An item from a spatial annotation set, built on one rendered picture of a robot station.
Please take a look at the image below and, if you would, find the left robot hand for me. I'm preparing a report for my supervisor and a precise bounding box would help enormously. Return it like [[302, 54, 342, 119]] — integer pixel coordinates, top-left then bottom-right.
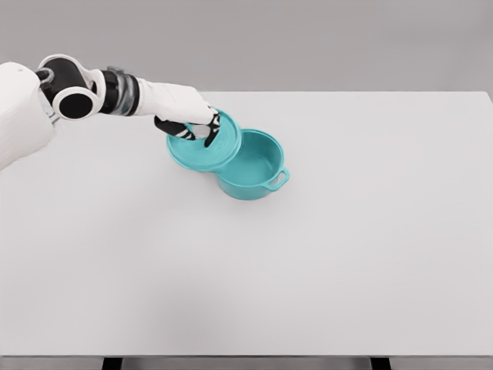
[[153, 85, 221, 149]]

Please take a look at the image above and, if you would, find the teal pot with handles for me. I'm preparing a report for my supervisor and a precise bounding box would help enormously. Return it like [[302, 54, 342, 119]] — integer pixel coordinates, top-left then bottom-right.
[[216, 129, 290, 201]]

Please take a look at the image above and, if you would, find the teal pot lid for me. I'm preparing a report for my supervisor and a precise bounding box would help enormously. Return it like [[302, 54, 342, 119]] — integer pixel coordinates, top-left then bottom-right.
[[166, 109, 243, 170]]

